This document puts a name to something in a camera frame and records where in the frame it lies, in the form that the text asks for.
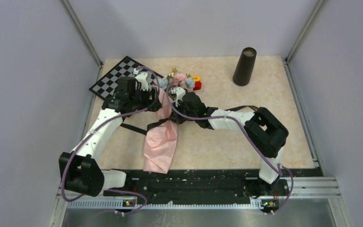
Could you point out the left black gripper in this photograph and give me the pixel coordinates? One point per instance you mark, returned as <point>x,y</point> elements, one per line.
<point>149,101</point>

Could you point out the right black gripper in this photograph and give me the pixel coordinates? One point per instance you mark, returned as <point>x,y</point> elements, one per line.
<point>177,118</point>

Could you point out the black ribbon with gold lettering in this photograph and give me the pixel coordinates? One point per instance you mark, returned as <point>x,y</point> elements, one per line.
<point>156,124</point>

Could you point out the pink flower bouquet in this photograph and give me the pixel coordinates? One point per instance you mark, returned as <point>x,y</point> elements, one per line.
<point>161,140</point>

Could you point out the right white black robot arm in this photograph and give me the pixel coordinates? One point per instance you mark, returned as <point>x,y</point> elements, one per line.
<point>261,128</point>

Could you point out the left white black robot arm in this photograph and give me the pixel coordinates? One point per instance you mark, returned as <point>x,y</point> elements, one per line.
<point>79,169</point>

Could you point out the dark brown tall vase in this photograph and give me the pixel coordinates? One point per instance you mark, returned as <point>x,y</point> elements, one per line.
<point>245,66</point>

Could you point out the red toy block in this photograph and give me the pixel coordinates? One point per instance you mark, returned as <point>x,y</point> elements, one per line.
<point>198,86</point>

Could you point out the black and white checkerboard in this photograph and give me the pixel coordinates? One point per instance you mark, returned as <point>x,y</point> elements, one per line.
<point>105,87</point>

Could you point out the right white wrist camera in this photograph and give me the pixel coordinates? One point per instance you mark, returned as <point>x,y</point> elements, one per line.
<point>177,94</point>

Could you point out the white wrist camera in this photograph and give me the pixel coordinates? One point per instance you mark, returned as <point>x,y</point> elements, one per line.
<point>177,94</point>
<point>144,79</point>

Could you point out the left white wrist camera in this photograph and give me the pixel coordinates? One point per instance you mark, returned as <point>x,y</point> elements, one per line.
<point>144,79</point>

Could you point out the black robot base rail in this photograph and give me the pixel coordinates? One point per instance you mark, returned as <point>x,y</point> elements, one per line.
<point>203,187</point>

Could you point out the white slotted cable duct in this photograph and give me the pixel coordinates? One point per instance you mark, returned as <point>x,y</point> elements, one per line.
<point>124,204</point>

